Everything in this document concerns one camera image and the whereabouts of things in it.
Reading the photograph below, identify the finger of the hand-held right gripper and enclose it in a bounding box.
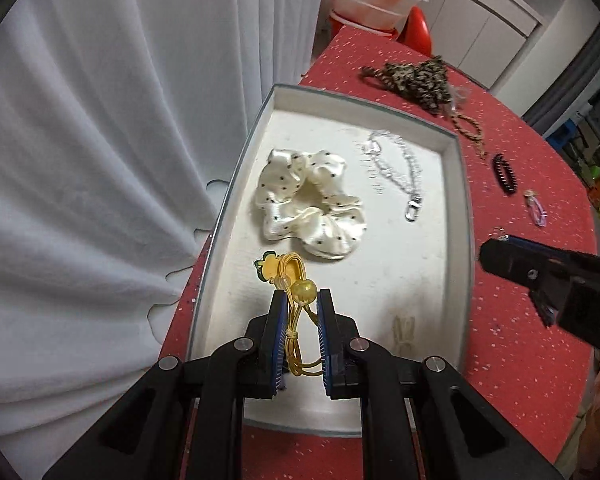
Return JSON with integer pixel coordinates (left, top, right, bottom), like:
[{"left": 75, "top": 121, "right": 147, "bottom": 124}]
[
  {"left": 504, "top": 235, "right": 557, "bottom": 258},
  {"left": 480, "top": 239, "right": 581, "bottom": 292}
]

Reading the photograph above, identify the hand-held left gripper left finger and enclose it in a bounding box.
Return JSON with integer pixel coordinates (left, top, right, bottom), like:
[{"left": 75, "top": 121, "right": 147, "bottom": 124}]
[{"left": 42, "top": 290, "right": 288, "bottom": 480}]

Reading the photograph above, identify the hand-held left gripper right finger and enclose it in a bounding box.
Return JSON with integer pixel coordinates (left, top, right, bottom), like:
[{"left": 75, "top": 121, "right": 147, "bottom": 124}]
[{"left": 317, "top": 288, "right": 563, "bottom": 480}]

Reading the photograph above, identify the yellow hair tie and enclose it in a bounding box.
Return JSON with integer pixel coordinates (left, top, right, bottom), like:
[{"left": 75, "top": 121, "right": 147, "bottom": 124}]
[{"left": 254, "top": 252, "right": 331, "bottom": 377}]

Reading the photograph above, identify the gold rabbit hair clip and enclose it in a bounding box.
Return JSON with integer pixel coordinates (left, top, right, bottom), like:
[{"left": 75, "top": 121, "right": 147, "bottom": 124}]
[{"left": 392, "top": 316, "right": 417, "bottom": 356}]

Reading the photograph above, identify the white shallow box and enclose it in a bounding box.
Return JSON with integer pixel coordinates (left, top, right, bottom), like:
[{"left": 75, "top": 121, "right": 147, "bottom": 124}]
[{"left": 186, "top": 83, "right": 476, "bottom": 438}]

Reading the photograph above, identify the clear crystal bracelet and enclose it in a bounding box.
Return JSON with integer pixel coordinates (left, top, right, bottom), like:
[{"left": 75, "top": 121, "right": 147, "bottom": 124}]
[{"left": 358, "top": 130, "right": 427, "bottom": 222}]

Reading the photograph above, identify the white polka dot scrunchie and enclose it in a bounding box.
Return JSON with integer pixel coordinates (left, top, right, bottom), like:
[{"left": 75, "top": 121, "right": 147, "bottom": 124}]
[{"left": 254, "top": 148, "right": 367, "bottom": 260}]

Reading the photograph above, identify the blue plastic stool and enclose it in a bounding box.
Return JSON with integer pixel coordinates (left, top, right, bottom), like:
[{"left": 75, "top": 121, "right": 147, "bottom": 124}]
[{"left": 545, "top": 120, "right": 581, "bottom": 152}]

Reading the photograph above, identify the clear plastic hair claw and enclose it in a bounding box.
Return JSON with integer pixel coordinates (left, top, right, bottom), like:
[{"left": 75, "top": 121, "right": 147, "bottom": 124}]
[{"left": 445, "top": 85, "right": 473, "bottom": 111}]

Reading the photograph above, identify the grey curtain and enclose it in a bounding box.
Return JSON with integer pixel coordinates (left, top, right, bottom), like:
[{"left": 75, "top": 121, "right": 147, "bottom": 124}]
[{"left": 522, "top": 20, "right": 600, "bottom": 136}]

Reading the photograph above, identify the leopard print scrunchie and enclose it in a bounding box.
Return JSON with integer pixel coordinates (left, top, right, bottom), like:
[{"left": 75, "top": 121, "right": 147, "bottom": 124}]
[{"left": 361, "top": 57, "right": 451, "bottom": 116}]

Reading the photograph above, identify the white cabinet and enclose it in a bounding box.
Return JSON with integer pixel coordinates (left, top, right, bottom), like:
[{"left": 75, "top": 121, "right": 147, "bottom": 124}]
[{"left": 380, "top": 0, "right": 551, "bottom": 87}]

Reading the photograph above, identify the white curtain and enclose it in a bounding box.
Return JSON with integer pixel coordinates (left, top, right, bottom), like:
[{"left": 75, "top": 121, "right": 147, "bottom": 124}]
[{"left": 0, "top": 0, "right": 331, "bottom": 461}]

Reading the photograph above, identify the red plastic stool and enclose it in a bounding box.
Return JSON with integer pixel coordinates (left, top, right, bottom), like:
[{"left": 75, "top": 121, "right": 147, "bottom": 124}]
[{"left": 329, "top": 7, "right": 432, "bottom": 54}]

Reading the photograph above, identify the purple hair tie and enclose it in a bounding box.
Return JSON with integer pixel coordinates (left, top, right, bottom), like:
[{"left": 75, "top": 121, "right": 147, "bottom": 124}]
[{"left": 525, "top": 190, "right": 548, "bottom": 226}]

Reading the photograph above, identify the black spiral hair tie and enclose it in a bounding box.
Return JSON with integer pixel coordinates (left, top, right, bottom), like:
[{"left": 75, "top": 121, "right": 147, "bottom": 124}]
[{"left": 492, "top": 153, "right": 518, "bottom": 194}]

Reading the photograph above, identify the brown braided hair tie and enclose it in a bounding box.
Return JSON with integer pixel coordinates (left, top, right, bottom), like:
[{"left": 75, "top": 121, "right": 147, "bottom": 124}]
[{"left": 450, "top": 110, "right": 488, "bottom": 160}]

